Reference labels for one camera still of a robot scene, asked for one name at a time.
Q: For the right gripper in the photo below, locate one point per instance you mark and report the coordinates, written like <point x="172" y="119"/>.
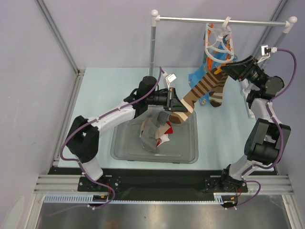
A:
<point x="246" y="69"/>

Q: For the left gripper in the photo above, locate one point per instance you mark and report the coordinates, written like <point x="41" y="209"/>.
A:
<point x="173" y="103"/>

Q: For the grey sock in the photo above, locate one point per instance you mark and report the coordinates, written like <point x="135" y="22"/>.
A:
<point x="148" y="139"/>
<point x="160" y="118"/>

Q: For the white sock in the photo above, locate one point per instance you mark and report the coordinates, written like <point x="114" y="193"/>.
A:
<point x="165" y="138"/>

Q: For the white round peg hanger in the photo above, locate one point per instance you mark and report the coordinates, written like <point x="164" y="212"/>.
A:
<point x="218" y="43"/>

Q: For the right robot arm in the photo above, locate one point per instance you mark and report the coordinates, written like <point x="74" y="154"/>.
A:
<point x="268" y="138"/>

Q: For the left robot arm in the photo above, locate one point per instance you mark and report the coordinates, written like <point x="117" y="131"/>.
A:
<point x="84" y="134"/>

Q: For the blue space-print cloth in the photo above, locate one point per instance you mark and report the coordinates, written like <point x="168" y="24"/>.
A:
<point x="195" y="77"/>

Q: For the clear plastic bin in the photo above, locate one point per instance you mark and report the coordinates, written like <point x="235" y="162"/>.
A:
<point x="180" y="147"/>

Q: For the white metal drying rack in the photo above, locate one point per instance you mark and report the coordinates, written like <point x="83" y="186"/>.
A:
<point x="286" y="25"/>

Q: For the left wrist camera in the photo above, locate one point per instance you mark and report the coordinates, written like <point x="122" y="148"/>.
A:
<point x="168" y="79"/>

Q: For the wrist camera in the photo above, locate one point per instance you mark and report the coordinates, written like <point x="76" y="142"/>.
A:
<point x="168" y="79"/>
<point x="266" y="52"/>

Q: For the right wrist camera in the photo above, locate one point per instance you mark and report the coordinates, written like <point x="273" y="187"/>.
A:
<point x="266" y="52"/>

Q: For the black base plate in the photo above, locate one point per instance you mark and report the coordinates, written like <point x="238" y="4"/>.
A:
<point x="165" y="185"/>

